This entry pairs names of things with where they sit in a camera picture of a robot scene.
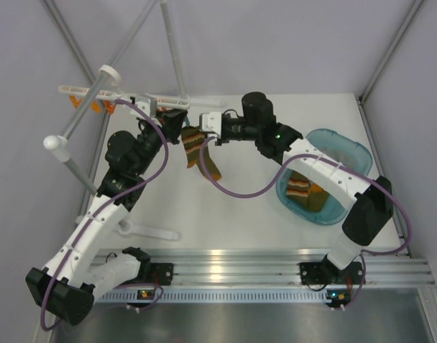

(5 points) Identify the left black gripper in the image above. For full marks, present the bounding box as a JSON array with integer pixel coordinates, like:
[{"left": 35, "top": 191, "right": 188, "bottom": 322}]
[{"left": 134, "top": 108, "right": 187, "bottom": 176}]

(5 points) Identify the grey white drying rack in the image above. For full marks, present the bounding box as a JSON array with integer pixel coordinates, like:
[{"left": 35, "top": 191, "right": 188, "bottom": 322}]
[{"left": 43, "top": 0, "right": 227, "bottom": 242}]

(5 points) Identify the white grey sock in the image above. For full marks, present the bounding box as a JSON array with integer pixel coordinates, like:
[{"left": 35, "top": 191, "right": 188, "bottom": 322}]
[{"left": 328, "top": 149, "right": 353, "bottom": 161}]

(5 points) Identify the green striped sock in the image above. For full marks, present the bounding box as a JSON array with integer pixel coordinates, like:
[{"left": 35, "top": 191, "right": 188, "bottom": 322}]
[
  {"left": 286, "top": 171, "right": 311, "bottom": 208},
  {"left": 181, "top": 126, "right": 222, "bottom": 181}
]

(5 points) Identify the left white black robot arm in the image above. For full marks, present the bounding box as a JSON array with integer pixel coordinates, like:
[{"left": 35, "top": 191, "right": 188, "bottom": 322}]
[{"left": 26, "top": 109, "right": 188, "bottom": 331}]

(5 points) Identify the teal plastic basin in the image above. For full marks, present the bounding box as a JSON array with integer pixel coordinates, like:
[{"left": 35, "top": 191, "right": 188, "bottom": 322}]
[{"left": 276, "top": 129, "right": 373, "bottom": 226}]

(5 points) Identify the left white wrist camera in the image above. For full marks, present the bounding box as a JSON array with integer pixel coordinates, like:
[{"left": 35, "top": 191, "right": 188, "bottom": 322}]
[{"left": 129, "top": 94, "right": 158, "bottom": 118}]

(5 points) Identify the aluminium mounting rail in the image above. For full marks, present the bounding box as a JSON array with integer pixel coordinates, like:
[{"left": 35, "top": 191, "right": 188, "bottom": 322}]
[{"left": 86, "top": 248, "right": 433, "bottom": 287}]

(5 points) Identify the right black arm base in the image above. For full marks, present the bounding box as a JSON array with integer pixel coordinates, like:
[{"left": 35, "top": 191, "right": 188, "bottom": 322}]
[{"left": 299, "top": 262, "right": 328, "bottom": 286}]

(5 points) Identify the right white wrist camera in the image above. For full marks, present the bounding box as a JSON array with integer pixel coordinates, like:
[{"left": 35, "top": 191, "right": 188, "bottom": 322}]
[{"left": 199, "top": 111, "right": 222, "bottom": 138}]

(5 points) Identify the slotted white cable duct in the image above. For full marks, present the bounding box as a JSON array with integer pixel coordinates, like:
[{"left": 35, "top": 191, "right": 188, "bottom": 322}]
[{"left": 93, "top": 287, "right": 348, "bottom": 304}]

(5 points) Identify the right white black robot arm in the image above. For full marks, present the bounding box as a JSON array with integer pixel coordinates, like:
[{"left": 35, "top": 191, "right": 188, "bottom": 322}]
[{"left": 201, "top": 91, "right": 393, "bottom": 284}]

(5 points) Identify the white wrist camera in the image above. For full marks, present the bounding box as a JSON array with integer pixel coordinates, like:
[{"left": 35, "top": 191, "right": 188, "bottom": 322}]
[
  {"left": 129, "top": 94, "right": 158, "bottom": 118},
  {"left": 199, "top": 111, "right": 222, "bottom": 138}
]

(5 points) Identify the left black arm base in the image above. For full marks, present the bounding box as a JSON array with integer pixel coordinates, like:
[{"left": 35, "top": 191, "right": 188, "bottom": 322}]
[{"left": 146, "top": 263, "right": 174, "bottom": 286}]

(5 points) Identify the white clip hanger bar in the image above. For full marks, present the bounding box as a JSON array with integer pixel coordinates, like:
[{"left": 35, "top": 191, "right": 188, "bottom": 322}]
[{"left": 57, "top": 84, "right": 191, "bottom": 110}]

